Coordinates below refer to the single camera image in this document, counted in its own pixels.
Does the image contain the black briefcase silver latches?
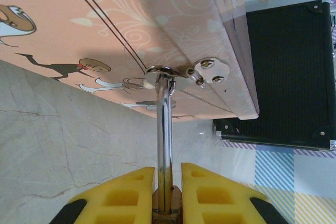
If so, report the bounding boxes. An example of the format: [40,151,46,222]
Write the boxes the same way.
[213,0,336,153]

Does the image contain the pink tin box cartoon couple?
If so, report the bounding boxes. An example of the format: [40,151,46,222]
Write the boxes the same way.
[0,0,260,121]

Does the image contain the brass padlock steel shackle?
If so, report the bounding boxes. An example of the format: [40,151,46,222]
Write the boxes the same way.
[151,73,183,224]

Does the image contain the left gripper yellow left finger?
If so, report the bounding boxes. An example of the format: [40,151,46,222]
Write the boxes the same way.
[52,166,155,224]

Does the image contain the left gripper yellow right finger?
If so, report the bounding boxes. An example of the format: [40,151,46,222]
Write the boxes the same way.
[180,162,289,224]

